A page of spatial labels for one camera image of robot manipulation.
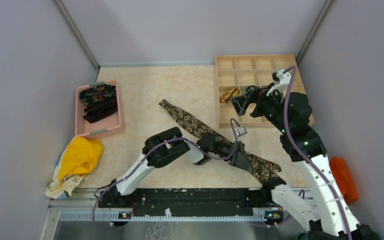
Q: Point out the rolled yellow tie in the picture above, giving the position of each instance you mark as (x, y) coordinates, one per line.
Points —
(229, 93)

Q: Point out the white patterned cloth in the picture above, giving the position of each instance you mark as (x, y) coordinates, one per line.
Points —
(59, 189)

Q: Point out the brown floral patterned tie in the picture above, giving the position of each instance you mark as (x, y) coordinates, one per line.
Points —
(192, 124)

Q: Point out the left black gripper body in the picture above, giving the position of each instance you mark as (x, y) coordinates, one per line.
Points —
(231, 150)

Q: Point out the orange cloth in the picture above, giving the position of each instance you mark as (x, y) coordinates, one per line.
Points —
(344, 180)

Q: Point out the green bin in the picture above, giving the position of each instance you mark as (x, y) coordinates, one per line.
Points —
(372, 235)

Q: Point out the yellow cloth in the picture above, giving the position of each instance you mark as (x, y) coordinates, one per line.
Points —
(81, 157)

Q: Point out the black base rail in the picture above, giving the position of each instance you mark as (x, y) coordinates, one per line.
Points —
(189, 202)

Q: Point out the dark ties in basket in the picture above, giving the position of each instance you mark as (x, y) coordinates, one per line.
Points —
(100, 102)

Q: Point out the wooden compartment tray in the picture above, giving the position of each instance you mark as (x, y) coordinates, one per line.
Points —
(242, 71)

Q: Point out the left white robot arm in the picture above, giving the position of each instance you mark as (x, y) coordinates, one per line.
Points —
(164, 148)

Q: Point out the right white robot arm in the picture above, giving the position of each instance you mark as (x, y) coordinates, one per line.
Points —
(330, 218)

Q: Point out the pink plastic basket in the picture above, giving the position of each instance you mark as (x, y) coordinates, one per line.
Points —
(107, 127)

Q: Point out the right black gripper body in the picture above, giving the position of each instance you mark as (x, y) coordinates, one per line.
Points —
(267, 104)

